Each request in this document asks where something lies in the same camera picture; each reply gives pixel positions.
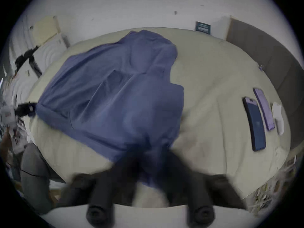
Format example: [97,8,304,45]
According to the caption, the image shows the dark blue phone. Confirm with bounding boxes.
[242,97,266,152]

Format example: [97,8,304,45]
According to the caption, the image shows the dark blue shirt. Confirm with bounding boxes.
[35,29,185,187]

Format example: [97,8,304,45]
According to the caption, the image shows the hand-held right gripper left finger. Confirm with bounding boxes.
[59,148,144,225]

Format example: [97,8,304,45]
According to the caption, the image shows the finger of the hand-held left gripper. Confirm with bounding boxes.
[14,102,38,117]

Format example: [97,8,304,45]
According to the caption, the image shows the person's legs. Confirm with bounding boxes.
[20,142,67,214]

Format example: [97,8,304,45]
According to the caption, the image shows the purple phone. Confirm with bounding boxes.
[253,87,275,131]

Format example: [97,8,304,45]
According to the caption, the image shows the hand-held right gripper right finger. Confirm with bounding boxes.
[151,148,246,226]

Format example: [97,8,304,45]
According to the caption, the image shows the brown padded headboard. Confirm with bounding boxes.
[226,18,304,149]

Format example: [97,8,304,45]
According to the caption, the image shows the small white cloth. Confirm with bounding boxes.
[272,102,285,136]

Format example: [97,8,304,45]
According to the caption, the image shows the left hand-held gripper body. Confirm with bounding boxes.
[0,103,19,129]

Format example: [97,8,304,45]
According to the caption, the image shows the white quilted cushion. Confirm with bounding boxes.
[33,33,68,73]

